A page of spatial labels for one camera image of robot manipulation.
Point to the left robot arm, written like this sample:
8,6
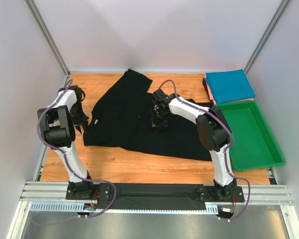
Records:
56,128

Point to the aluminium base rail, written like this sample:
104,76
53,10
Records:
56,192

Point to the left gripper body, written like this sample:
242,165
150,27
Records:
79,119

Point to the dark red folded t-shirt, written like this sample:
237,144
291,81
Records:
205,85

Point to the black t-shirt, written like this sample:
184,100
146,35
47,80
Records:
122,118

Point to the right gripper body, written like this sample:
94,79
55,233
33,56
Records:
159,122

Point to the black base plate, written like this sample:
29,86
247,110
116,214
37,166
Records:
158,196

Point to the left aluminium frame post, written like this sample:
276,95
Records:
46,34

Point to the aluminium frame post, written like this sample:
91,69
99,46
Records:
267,34
46,34

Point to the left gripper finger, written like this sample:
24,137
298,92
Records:
84,127
78,128

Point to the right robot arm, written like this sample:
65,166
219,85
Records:
213,130

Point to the blue folded t-shirt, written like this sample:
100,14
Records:
229,86

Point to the green plastic tray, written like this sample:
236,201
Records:
254,146

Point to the pink folded t-shirt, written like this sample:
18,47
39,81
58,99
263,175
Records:
213,100

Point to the right aluminium frame post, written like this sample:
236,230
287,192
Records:
267,34

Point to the slotted cable duct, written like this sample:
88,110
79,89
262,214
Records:
211,209

